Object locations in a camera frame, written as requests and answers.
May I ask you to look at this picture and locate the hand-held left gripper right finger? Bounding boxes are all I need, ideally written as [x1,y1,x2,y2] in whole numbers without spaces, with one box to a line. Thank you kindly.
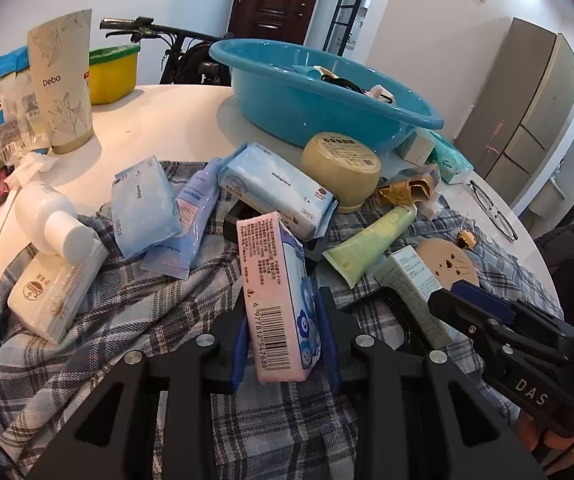
[316,286,558,480]

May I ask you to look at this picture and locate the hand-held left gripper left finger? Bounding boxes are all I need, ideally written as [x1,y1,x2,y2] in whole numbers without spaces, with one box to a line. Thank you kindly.
[27,300,248,480]

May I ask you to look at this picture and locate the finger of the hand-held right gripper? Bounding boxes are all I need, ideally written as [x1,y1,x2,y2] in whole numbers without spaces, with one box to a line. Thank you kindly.
[427,287,518,361]
[449,281,522,328]

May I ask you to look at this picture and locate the pale green slim box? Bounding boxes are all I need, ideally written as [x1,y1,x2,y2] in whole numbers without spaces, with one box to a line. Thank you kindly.
[374,246,455,351]

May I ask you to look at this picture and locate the pink tissue packet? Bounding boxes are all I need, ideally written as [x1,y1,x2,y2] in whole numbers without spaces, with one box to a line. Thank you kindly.
[237,211,322,385]

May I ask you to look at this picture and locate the blue plastic basin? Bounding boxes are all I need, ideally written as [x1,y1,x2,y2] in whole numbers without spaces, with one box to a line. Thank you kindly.
[209,38,445,155]

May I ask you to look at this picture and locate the person's right hand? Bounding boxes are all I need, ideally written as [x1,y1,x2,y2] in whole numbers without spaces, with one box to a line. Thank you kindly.
[514,400,574,457]

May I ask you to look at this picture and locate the round tan cat disc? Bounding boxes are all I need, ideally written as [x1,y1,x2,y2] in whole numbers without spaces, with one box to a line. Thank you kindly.
[414,239,480,291]

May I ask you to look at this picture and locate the black framed glasses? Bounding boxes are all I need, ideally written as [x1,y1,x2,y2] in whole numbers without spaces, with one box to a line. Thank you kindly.
[467,180,519,242]

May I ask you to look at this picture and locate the pale green tube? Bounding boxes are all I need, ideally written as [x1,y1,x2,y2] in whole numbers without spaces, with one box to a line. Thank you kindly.
[323,205,418,288]

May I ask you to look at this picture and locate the plaid cloth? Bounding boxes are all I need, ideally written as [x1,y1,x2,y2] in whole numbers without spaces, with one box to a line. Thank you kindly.
[0,160,565,480]

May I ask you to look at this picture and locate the black box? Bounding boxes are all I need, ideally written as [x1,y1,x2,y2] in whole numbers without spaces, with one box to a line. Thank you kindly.
[224,200,318,261]

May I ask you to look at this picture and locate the blue cosmetic tube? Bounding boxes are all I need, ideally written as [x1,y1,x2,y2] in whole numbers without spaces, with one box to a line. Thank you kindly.
[141,157,224,279]

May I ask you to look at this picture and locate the gold foil wrapper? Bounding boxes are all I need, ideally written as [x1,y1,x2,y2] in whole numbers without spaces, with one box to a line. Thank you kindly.
[378,164,442,208]

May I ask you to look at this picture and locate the green tissue packet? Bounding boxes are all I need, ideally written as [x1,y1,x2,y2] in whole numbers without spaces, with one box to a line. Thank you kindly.
[429,132,474,184]

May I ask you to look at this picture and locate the pale blue wipes pack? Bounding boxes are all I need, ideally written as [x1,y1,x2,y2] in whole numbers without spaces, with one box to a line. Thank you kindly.
[217,142,340,241]

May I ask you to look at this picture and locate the small white box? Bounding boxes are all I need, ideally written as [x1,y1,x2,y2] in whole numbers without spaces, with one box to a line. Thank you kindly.
[397,129,438,166]

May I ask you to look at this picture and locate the round yellow jar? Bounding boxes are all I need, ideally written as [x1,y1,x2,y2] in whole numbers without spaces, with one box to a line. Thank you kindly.
[301,132,382,213]

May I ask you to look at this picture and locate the blue soft packet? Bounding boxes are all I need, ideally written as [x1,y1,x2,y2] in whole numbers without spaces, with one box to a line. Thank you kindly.
[112,156,182,260]

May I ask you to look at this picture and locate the beige fridge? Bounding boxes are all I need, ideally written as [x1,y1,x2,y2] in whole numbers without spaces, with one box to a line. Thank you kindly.
[454,16,574,211]

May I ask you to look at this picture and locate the white tissue pack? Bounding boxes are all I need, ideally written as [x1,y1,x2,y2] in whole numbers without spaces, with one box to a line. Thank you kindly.
[7,240,110,346]

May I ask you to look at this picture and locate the white plastic bottle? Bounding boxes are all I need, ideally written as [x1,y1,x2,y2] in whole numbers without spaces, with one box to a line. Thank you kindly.
[14,182,100,261]

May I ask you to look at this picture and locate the yellow bin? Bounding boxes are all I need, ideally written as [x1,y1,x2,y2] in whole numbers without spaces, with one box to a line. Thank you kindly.
[88,44,141,106]

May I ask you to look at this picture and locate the clear plastic pack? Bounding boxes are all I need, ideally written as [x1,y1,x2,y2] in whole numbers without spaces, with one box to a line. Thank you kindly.
[0,67,52,156]

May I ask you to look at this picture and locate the large beige tube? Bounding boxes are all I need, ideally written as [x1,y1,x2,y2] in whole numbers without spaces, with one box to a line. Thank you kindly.
[27,8,95,155]

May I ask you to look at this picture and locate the black framed glass door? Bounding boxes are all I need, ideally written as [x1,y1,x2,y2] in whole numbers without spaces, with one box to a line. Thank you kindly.
[324,0,385,56]

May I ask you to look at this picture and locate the black bicycle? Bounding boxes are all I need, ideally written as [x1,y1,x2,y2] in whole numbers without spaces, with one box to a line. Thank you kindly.
[99,16,235,86]

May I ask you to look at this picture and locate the brown door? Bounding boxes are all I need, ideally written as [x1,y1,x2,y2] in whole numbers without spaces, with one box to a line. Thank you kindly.
[228,0,330,48]

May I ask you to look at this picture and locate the black coiled cable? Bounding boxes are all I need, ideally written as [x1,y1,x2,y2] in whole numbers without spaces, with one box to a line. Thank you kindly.
[317,66,368,95]

